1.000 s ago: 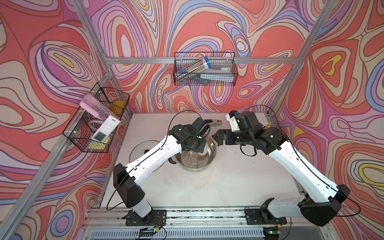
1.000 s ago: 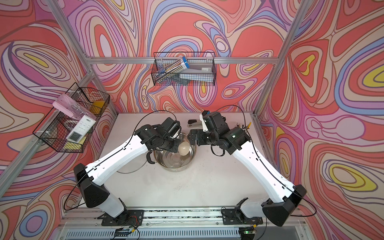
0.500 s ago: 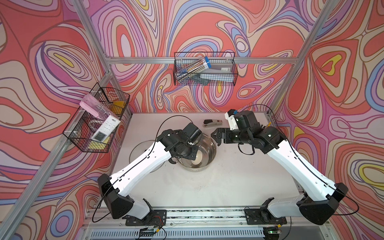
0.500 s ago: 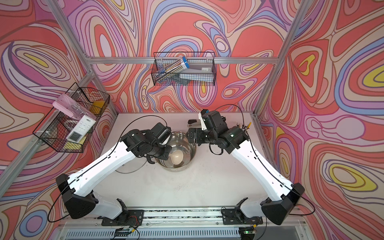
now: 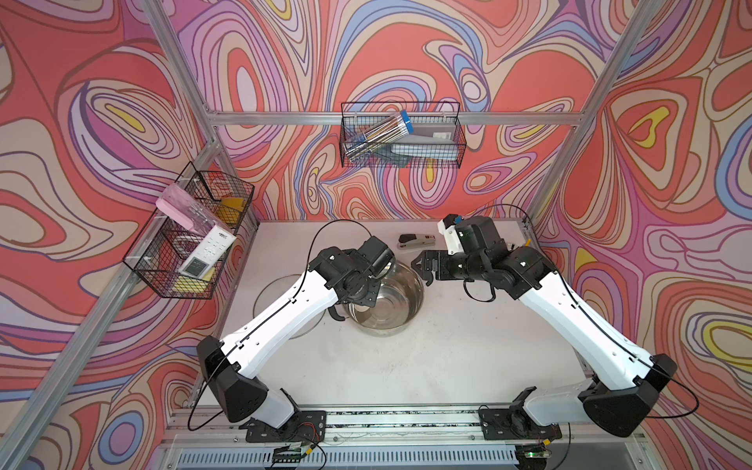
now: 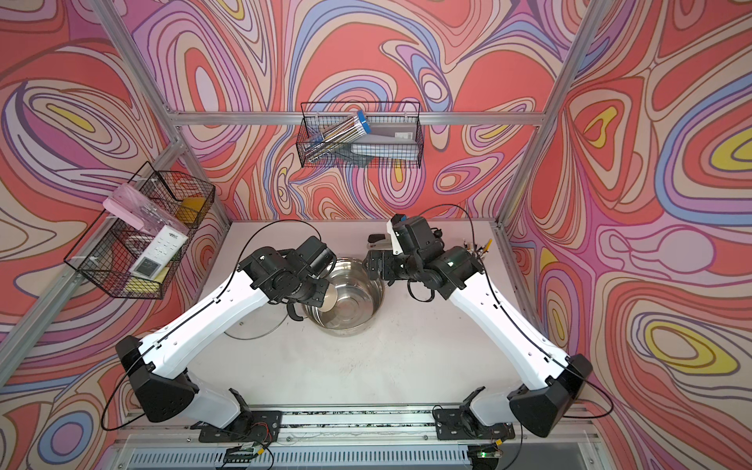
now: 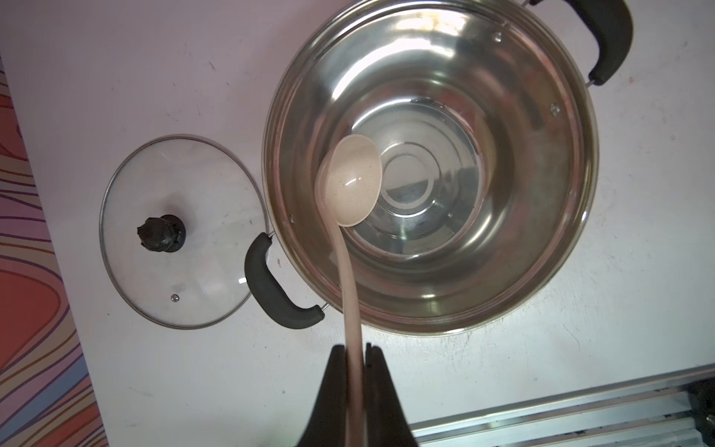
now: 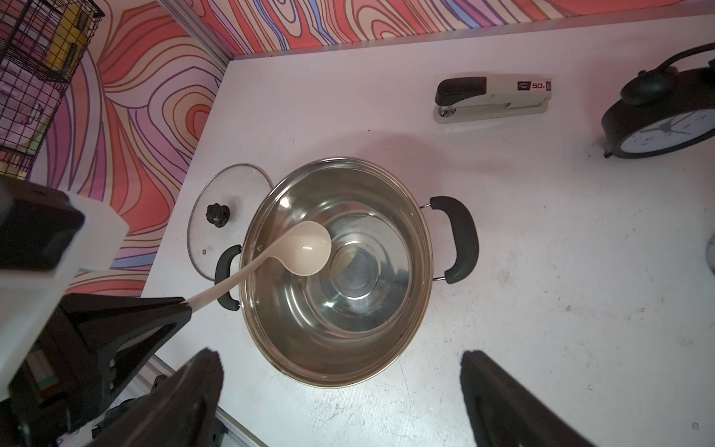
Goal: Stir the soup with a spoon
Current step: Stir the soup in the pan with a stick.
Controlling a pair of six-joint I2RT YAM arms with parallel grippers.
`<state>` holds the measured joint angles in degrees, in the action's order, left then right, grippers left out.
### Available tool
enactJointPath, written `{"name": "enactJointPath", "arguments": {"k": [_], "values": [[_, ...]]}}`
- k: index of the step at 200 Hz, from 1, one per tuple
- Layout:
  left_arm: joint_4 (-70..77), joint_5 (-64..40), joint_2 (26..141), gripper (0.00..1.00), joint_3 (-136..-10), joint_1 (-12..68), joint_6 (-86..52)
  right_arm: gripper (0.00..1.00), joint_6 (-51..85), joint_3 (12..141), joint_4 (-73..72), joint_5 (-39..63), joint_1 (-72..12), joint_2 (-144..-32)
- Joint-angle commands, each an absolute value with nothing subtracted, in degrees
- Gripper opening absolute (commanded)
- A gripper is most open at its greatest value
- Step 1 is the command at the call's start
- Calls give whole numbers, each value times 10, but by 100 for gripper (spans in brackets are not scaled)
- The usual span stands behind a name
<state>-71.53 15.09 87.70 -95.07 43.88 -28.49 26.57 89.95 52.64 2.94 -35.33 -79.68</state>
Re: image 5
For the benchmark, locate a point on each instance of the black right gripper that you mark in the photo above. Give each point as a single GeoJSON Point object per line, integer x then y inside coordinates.
{"type": "Point", "coordinates": [441, 258]}

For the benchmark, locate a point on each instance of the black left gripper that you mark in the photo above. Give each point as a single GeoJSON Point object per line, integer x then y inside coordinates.
{"type": "Point", "coordinates": [371, 299]}

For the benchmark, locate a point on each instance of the stainless steel pot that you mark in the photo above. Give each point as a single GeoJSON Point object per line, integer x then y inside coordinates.
{"type": "Point", "coordinates": [400, 298]}

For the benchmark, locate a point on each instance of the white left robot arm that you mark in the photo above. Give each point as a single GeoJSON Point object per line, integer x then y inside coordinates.
{"type": "Point", "coordinates": [231, 365]}

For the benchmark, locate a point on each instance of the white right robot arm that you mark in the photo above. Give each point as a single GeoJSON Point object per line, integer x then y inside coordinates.
{"type": "Point", "coordinates": [627, 380]}

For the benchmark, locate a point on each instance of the grey black stapler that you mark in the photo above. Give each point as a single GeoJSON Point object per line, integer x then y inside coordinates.
{"type": "Point", "coordinates": [410, 241]}

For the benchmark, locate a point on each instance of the white box in basket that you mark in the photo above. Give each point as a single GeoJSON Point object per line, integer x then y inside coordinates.
{"type": "Point", "coordinates": [433, 141]}

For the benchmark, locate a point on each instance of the pack of pencils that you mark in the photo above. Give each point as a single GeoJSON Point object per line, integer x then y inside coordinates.
{"type": "Point", "coordinates": [367, 140]}

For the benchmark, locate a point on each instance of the yellow object in basket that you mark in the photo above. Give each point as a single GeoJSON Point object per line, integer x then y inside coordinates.
{"type": "Point", "coordinates": [230, 210]}

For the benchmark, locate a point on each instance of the white calculator device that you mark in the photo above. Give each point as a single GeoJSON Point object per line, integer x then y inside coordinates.
{"type": "Point", "coordinates": [209, 251]}

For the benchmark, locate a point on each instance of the pink case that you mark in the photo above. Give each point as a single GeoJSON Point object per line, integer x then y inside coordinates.
{"type": "Point", "coordinates": [186, 211]}

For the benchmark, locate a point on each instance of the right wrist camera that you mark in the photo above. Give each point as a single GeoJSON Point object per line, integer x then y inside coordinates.
{"type": "Point", "coordinates": [447, 228]}

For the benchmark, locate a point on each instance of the black wire basket back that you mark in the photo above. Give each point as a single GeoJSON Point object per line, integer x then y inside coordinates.
{"type": "Point", "coordinates": [356, 113]}

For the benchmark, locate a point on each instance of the black wire basket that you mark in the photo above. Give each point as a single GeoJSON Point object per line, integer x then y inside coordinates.
{"type": "Point", "coordinates": [356, 113]}
{"type": "Point", "coordinates": [162, 246]}

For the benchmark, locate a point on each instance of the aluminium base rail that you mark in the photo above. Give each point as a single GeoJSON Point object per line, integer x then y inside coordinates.
{"type": "Point", "coordinates": [409, 437]}

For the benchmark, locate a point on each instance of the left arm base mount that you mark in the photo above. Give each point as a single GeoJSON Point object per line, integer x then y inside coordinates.
{"type": "Point", "coordinates": [288, 426]}

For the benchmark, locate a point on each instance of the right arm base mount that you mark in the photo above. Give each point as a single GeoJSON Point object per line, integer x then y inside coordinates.
{"type": "Point", "coordinates": [513, 423]}

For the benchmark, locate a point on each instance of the black wire basket left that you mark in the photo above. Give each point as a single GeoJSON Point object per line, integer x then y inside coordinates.
{"type": "Point", "coordinates": [162, 246]}

